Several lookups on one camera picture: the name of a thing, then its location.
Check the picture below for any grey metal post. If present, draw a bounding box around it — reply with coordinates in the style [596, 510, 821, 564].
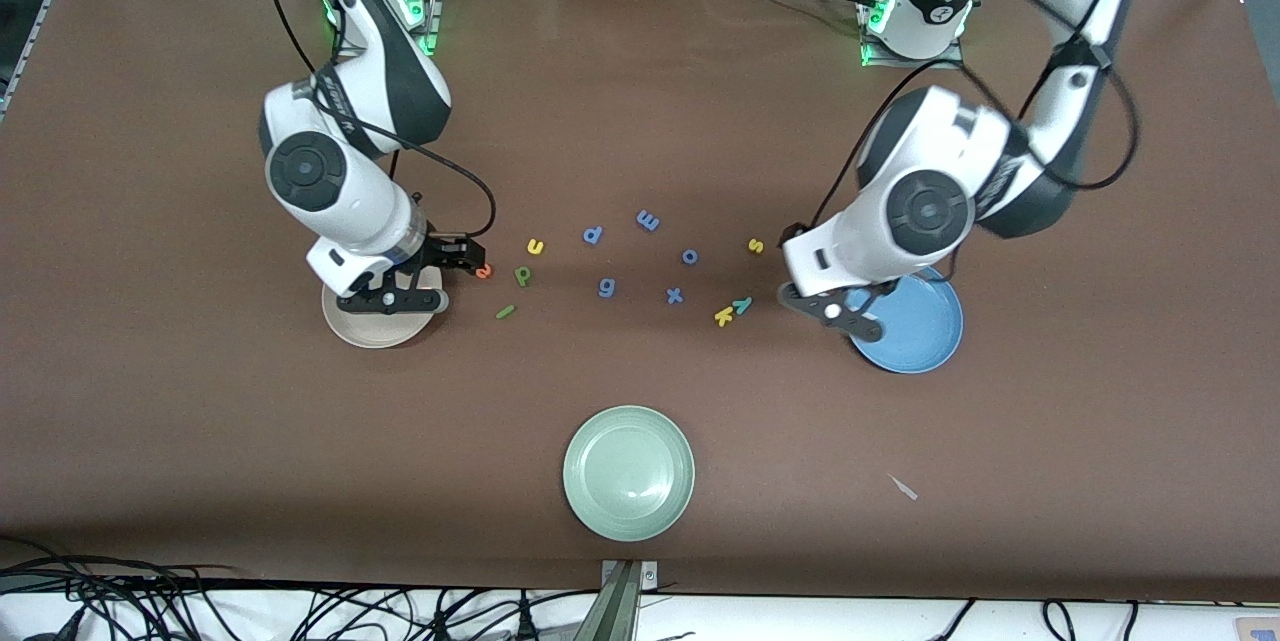
[574, 561, 641, 641]

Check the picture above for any pale green plate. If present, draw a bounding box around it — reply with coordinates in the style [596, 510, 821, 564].
[562, 405, 696, 543]

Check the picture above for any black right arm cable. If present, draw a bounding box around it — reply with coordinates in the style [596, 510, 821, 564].
[243, 0, 498, 244]

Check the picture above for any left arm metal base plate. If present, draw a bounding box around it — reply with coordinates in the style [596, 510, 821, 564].
[860, 36, 966, 70]

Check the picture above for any beige brown plate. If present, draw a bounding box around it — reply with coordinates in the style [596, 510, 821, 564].
[321, 261, 441, 350]

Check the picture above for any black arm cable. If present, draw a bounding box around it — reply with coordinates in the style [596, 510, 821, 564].
[243, 0, 498, 244]
[795, 0, 1141, 267]

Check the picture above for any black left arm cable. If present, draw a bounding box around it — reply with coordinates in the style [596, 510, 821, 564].
[795, 0, 1141, 267]

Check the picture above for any silver bracket plate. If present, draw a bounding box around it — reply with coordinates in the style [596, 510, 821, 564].
[601, 561, 659, 590]

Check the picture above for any blue plate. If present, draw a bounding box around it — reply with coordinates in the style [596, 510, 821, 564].
[845, 266, 965, 375]

